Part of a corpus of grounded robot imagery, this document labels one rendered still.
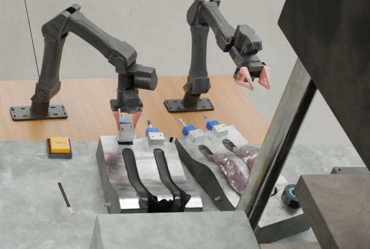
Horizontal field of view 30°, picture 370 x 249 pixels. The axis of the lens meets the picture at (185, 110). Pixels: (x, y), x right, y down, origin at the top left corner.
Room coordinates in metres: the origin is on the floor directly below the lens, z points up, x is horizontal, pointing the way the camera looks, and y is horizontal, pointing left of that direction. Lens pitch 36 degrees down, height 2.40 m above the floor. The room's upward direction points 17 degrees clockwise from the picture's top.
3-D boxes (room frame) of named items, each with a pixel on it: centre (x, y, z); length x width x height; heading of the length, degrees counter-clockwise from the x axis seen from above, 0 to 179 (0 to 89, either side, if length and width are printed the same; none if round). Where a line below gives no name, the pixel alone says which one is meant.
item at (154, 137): (1.86, 0.09, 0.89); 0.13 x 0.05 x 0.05; 25
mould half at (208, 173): (1.82, -0.26, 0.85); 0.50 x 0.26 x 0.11; 42
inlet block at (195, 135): (1.98, -0.03, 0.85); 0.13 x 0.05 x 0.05; 42
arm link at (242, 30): (2.05, -0.11, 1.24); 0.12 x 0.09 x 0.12; 31
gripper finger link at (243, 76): (1.90, -0.18, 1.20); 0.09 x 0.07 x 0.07; 31
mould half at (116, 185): (1.59, 0.03, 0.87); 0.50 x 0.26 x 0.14; 25
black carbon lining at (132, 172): (1.61, 0.03, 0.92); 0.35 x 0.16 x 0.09; 25
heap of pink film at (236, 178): (1.81, -0.25, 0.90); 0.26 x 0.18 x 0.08; 42
